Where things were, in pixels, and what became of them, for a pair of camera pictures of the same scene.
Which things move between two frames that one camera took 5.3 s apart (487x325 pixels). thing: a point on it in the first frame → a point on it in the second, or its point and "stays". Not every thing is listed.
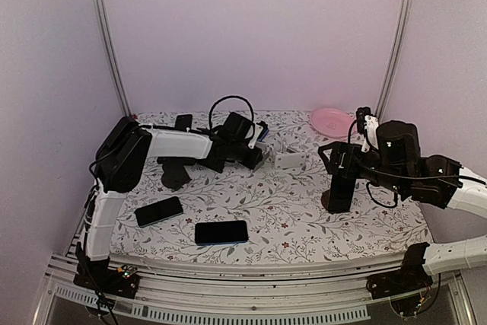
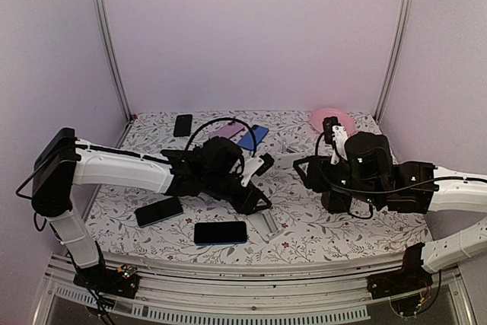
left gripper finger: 253,157 → 254,196
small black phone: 183,121 stays
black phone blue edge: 221,233 stays
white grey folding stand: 267,151 → 264,225
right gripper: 336,145 → 316,180
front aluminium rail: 192,294 stays
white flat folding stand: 289,157 stays
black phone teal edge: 159,211 stays
